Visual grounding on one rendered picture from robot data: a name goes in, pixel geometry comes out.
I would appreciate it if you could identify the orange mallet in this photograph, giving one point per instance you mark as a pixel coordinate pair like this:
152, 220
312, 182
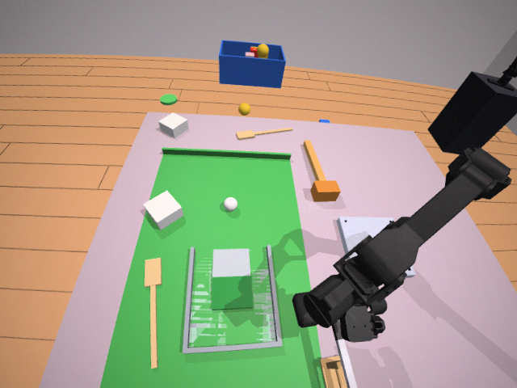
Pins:
322, 189

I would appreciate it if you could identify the green mat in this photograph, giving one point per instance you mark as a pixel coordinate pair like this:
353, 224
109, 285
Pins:
267, 214

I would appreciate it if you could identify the white golf ball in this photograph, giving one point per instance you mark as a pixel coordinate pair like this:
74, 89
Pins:
230, 204

